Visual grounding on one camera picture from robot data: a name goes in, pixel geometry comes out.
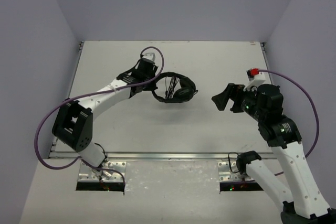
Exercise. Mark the right metal base bracket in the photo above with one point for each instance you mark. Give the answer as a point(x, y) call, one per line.
point(227, 173)

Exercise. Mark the left metal base bracket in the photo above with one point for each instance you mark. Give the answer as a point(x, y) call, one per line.
point(111, 172)

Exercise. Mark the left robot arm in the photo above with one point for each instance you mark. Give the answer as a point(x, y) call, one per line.
point(74, 122)

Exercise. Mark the metal base bracket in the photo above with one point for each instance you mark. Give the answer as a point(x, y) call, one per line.
point(111, 172)
point(227, 173)

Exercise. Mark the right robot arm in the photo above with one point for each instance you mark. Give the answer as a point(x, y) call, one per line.
point(300, 201)

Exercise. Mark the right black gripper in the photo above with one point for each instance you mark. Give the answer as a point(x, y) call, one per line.
point(234, 92)

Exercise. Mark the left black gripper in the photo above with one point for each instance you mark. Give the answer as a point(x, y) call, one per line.
point(146, 85)

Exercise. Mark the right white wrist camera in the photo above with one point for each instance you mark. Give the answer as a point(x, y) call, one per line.
point(255, 77)

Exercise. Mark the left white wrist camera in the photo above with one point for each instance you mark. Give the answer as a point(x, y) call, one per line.
point(148, 57)

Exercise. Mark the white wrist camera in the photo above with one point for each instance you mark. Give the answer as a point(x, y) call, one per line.
point(255, 77)
point(148, 57)

